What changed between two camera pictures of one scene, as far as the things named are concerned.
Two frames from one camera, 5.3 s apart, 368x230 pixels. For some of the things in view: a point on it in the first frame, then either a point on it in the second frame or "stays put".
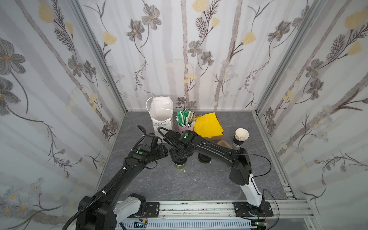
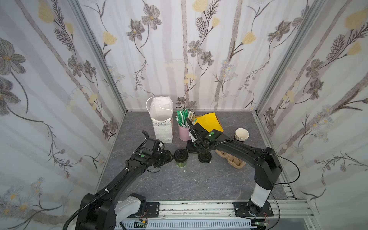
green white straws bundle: x=185 y=118 stays put
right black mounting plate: x=242 y=208 stays put
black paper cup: x=241 y=134 stays put
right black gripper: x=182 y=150 to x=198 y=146
